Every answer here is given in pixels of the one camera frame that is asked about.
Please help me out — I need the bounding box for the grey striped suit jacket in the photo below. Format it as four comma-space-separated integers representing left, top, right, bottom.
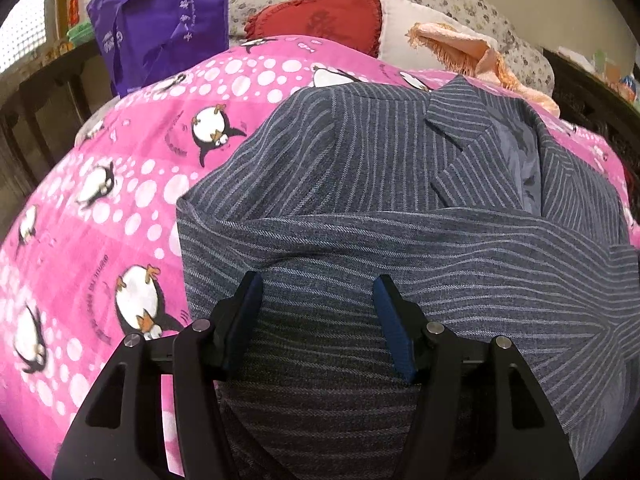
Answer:
176, 74, 640, 480

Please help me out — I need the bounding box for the dark wooden side table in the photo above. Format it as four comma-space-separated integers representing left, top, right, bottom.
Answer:
0, 37, 118, 211

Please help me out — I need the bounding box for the cluster of small bottles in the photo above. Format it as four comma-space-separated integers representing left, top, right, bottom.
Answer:
555, 47, 640, 101

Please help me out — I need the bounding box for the pink penguin print blanket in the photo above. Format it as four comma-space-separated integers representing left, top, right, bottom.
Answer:
0, 34, 636, 480

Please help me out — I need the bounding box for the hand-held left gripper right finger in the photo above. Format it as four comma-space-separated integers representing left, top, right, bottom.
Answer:
372, 274, 581, 480

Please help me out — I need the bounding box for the red heart-shaped pillow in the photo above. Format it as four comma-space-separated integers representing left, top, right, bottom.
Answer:
244, 0, 383, 58

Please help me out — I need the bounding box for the peach fringed towel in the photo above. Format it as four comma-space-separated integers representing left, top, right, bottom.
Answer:
406, 22, 561, 116

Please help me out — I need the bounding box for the purple fabric bag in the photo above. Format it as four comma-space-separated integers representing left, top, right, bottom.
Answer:
86, 0, 233, 98

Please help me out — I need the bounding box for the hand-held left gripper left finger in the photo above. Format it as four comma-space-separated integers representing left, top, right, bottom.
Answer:
51, 271, 264, 480

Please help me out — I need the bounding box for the green plastic item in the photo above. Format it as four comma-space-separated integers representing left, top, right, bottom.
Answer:
65, 20, 98, 43

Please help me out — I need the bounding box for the lattice window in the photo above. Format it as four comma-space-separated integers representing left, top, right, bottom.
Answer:
0, 0, 56, 73

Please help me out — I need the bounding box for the dark carved wooden headboard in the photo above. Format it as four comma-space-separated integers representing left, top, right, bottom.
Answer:
542, 47, 640, 161

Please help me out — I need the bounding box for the white pillow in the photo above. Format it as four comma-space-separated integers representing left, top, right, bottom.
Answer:
377, 0, 501, 68

